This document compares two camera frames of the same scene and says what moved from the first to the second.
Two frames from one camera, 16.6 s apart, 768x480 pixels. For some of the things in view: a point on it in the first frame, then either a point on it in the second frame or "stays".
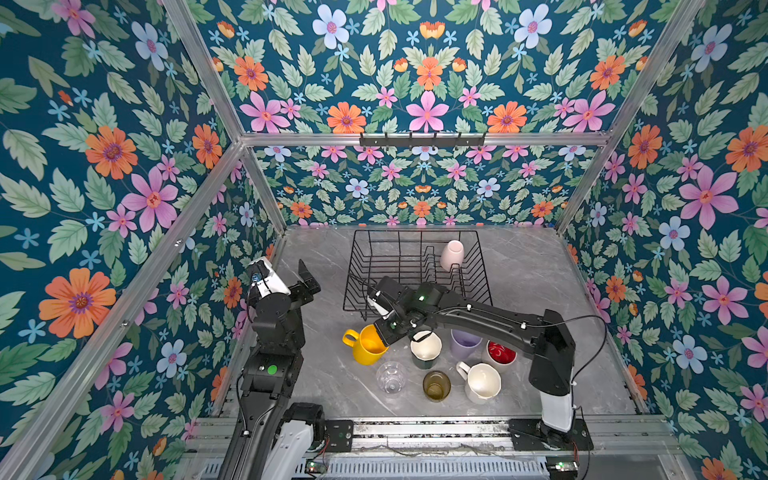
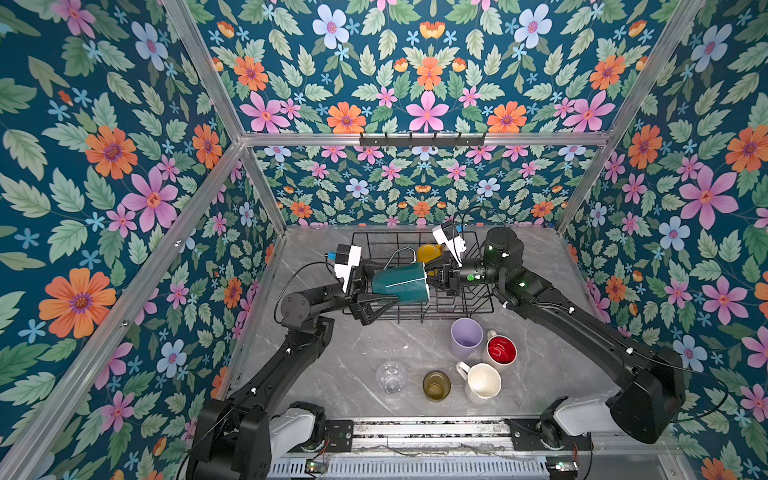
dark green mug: [425, 348] → [406, 281]
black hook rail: [421, 141] stays
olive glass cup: [436, 386] stays
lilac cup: [464, 345] stays
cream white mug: [482, 381] stays
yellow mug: [368, 347] → [429, 252]
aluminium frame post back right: [687, 20] stays
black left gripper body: [298, 295] → [357, 289]
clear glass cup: [391, 377] stays
